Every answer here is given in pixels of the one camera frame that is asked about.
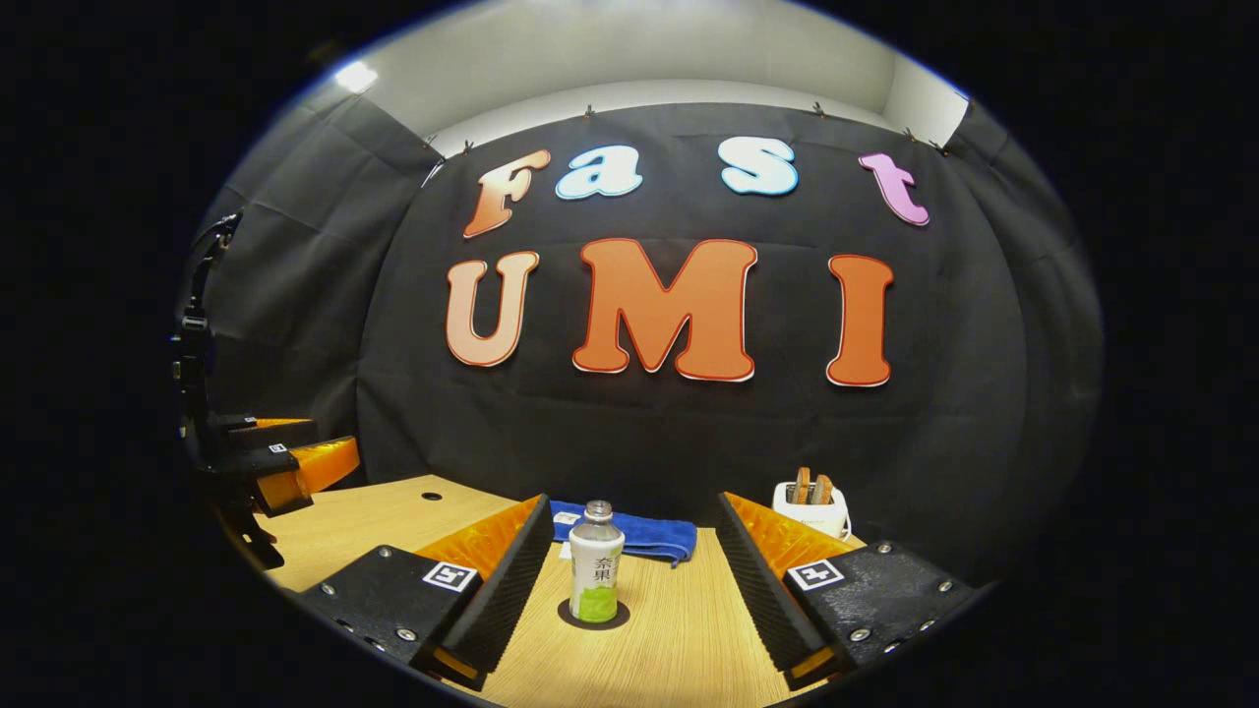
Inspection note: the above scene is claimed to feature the dark brown round coaster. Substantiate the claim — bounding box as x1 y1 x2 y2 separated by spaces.
557 598 631 631

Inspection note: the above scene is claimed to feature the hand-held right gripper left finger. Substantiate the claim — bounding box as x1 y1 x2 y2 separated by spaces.
295 494 555 691

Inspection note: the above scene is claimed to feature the blue folded towel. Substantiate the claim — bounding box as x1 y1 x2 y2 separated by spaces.
549 501 698 568

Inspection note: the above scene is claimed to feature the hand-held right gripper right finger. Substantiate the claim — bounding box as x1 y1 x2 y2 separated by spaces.
714 492 985 692

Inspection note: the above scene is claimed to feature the clear water bottle white label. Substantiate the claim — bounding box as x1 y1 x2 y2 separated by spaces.
569 500 627 624

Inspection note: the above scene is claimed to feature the white toaster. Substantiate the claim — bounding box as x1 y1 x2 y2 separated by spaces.
772 480 853 542

